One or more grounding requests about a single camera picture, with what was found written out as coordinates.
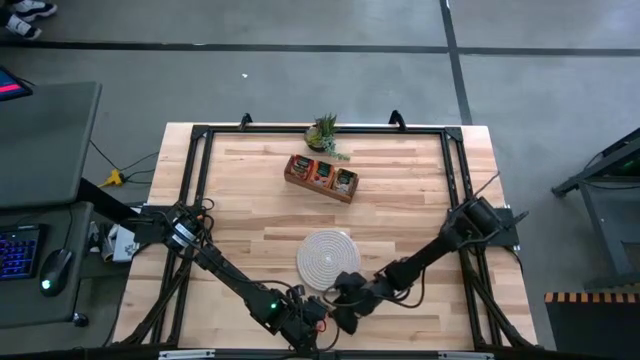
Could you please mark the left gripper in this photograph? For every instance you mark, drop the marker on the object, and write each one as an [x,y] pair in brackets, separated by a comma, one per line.
[300,325]

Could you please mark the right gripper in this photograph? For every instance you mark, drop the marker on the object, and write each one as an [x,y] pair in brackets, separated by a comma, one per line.
[367,296]

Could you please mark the wooden three-compartment box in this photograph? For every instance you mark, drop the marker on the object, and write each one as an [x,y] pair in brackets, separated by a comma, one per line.
[320,189]

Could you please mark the orange tea packet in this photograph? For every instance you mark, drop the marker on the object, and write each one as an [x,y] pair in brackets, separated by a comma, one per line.
[322,173]

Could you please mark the red tea packet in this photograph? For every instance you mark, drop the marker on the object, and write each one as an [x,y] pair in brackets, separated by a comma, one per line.
[300,166]

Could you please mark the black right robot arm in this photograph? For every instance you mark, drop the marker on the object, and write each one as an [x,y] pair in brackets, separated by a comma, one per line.
[430,252]

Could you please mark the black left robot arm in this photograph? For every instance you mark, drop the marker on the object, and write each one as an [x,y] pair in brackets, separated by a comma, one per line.
[225,270]

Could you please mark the potted succulent plant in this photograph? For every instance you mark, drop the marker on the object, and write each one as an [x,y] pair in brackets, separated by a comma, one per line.
[325,132]

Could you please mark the white printed carton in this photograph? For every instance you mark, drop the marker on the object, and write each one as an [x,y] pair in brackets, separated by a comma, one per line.
[122,247]

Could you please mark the black round knob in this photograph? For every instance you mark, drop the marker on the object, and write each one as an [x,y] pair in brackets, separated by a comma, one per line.
[80,319]

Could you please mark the yellow power plug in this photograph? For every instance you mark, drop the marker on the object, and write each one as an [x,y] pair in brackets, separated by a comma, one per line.
[114,178]

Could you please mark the black case with orange stripes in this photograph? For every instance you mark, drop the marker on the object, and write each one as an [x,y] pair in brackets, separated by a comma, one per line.
[590,330]

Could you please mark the black computer mouse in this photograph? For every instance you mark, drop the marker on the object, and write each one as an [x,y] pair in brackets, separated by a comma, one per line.
[55,272]

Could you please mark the dark metal stand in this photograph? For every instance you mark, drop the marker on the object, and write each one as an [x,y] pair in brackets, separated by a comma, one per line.
[607,235]

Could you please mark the dark computer desk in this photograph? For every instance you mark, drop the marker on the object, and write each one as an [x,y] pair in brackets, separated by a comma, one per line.
[30,305]

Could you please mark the backlit black keyboard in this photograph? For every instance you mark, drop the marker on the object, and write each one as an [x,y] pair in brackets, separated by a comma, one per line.
[17,252]

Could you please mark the grey side desk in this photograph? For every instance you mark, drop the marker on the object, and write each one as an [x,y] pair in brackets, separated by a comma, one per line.
[45,145]

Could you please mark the screen with red stripe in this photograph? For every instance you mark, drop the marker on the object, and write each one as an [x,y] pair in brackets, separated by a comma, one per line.
[12,85]

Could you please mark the person's shoe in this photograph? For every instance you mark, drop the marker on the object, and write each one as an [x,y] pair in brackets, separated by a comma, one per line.
[22,27]
[35,6]

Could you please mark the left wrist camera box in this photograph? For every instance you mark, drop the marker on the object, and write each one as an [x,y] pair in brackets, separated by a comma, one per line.
[296,291]

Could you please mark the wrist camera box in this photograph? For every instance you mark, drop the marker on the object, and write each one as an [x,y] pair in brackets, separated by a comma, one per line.
[296,291]
[350,281]

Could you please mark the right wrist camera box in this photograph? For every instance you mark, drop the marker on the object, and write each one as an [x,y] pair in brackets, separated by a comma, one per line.
[350,281]

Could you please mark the silver metal bracket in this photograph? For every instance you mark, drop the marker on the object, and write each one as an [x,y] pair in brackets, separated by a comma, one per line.
[465,356]
[186,355]

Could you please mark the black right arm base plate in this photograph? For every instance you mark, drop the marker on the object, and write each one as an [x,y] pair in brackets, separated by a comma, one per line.
[509,235]

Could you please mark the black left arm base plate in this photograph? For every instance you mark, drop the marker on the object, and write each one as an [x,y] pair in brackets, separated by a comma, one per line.
[145,232]

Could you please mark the black frame bracket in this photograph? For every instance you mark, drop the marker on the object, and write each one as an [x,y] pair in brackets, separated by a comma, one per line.
[397,120]
[245,121]

